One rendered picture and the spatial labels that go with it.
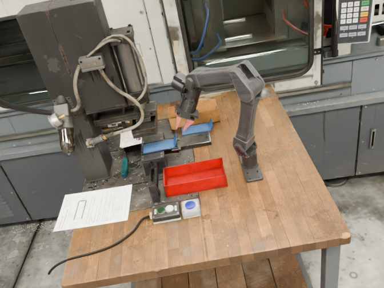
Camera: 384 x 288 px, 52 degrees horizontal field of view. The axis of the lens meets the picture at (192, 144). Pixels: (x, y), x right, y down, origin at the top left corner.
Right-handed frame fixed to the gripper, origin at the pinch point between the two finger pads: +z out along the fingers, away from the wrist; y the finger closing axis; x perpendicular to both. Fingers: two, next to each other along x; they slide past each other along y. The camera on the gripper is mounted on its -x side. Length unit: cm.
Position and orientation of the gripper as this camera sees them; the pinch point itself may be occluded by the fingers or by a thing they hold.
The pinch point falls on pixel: (180, 128)
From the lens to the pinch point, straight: 169.1
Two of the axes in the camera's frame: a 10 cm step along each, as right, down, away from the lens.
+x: 0.6, 5.0, -8.7
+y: -9.4, -2.6, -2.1
